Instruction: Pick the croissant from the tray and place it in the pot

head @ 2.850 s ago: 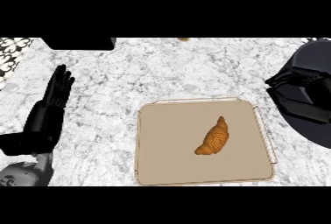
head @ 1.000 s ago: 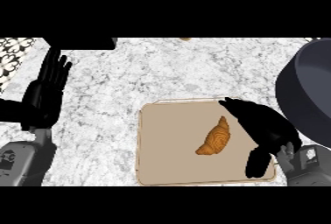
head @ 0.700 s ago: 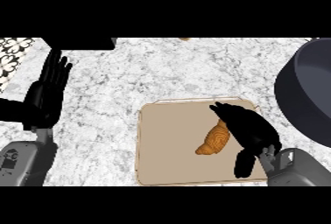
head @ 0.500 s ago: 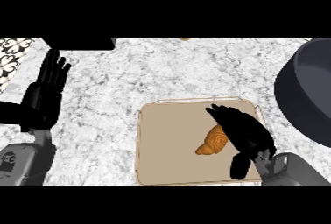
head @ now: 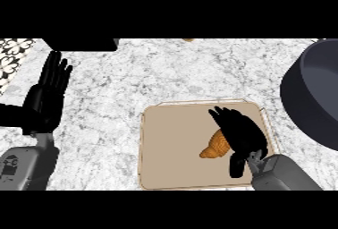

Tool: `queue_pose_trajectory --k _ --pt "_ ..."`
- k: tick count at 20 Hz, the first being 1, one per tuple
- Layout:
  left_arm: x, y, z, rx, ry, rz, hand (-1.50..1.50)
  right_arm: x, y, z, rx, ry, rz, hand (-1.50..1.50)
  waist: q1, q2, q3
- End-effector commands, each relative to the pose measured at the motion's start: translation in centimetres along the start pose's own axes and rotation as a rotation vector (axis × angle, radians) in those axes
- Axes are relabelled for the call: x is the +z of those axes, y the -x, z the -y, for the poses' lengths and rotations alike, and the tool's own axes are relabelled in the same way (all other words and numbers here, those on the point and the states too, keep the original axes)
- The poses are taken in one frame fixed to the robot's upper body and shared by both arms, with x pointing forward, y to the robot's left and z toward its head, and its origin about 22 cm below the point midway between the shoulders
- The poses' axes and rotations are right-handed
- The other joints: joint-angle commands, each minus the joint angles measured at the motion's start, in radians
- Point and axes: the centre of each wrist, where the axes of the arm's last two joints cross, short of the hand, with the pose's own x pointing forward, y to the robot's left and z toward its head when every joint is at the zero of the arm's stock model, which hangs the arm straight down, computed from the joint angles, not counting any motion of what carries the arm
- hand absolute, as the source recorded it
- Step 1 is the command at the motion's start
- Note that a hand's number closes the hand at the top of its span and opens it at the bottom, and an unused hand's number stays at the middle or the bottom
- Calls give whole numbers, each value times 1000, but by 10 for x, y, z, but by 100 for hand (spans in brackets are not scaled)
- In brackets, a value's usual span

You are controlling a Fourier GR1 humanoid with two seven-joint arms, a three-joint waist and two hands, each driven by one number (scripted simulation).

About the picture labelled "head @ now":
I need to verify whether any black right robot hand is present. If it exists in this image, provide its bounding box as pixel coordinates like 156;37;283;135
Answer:
206;106;268;179

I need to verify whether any beige square tray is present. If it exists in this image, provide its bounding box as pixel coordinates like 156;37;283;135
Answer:
137;98;275;191

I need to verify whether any golden brown croissant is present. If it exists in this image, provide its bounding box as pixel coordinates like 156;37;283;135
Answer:
197;128;233;159

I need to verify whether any black flat appliance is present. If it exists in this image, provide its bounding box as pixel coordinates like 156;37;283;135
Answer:
41;38;119;53

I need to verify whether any patterned black and white tile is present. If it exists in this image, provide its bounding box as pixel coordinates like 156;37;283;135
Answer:
0;38;36;96

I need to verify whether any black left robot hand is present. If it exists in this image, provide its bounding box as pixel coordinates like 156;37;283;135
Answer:
0;50;73;136

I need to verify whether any dark grey pot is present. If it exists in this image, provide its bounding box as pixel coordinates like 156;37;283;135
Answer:
278;38;338;152

